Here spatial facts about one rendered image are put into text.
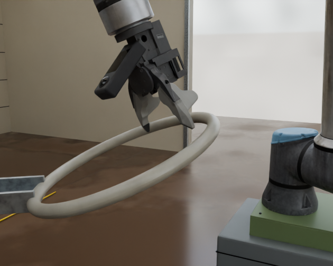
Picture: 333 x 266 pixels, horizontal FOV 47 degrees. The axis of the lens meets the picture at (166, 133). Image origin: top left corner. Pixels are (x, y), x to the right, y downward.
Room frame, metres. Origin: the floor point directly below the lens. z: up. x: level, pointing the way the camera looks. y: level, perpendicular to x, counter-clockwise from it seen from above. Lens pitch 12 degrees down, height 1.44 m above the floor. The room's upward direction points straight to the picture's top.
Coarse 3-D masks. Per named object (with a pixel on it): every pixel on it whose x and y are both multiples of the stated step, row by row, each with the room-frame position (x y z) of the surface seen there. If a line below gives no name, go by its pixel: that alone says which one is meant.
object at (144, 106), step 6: (138, 96) 0.73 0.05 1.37; (144, 96) 0.74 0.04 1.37; (150, 96) 0.76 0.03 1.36; (138, 102) 0.73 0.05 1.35; (144, 102) 0.73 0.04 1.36; (150, 102) 0.76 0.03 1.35; (156, 102) 0.78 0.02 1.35; (138, 108) 0.74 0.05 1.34; (144, 108) 0.74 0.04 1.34; (150, 108) 0.77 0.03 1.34; (138, 114) 0.75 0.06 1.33; (144, 114) 0.75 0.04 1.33; (144, 120) 0.76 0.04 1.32; (144, 126) 0.75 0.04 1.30
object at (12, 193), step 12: (0, 180) 0.91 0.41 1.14; (12, 180) 0.91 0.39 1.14; (24, 180) 0.92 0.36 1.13; (36, 180) 0.92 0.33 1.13; (0, 192) 0.81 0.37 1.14; (12, 192) 0.81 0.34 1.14; (24, 192) 0.81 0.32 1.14; (0, 204) 0.80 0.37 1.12; (12, 204) 0.81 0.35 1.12; (24, 204) 0.81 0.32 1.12
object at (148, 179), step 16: (192, 112) 1.01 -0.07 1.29; (208, 112) 0.95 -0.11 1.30; (160, 128) 1.09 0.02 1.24; (208, 128) 0.80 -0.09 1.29; (112, 144) 1.10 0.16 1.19; (192, 144) 0.73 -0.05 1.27; (208, 144) 0.75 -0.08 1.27; (80, 160) 1.05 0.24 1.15; (176, 160) 0.69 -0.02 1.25; (192, 160) 0.71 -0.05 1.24; (48, 176) 0.96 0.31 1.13; (64, 176) 1.01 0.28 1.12; (144, 176) 0.66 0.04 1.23; (160, 176) 0.67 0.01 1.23; (112, 192) 0.65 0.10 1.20; (128, 192) 0.65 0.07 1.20; (32, 208) 0.74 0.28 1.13; (48, 208) 0.70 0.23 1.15; (64, 208) 0.67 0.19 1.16; (80, 208) 0.66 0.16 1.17; (96, 208) 0.66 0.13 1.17
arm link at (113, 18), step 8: (128, 0) 0.67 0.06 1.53; (136, 0) 0.67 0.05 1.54; (144, 0) 0.69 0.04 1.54; (112, 8) 0.67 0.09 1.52; (120, 8) 0.67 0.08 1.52; (128, 8) 0.67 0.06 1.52; (136, 8) 0.67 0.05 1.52; (144, 8) 0.68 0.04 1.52; (104, 16) 0.68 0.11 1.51; (112, 16) 0.67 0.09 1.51; (120, 16) 0.67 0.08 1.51; (128, 16) 0.67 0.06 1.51; (136, 16) 0.67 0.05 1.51; (144, 16) 0.68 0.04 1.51; (152, 16) 0.70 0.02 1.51; (104, 24) 0.69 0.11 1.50; (112, 24) 0.68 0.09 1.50; (120, 24) 0.67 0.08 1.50; (128, 24) 0.67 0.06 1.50; (136, 24) 0.68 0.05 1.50; (112, 32) 0.68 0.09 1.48; (120, 32) 0.69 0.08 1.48
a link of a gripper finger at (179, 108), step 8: (160, 88) 0.66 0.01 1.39; (176, 88) 0.68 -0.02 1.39; (160, 96) 0.67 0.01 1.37; (184, 96) 0.68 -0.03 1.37; (192, 96) 0.68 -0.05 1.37; (168, 104) 0.66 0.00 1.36; (176, 104) 0.65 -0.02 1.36; (184, 104) 0.66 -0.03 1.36; (192, 104) 0.67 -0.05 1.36; (176, 112) 0.65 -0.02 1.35; (184, 112) 0.65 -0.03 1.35; (184, 120) 0.65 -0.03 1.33; (192, 120) 0.65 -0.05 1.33; (192, 128) 0.65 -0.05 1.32
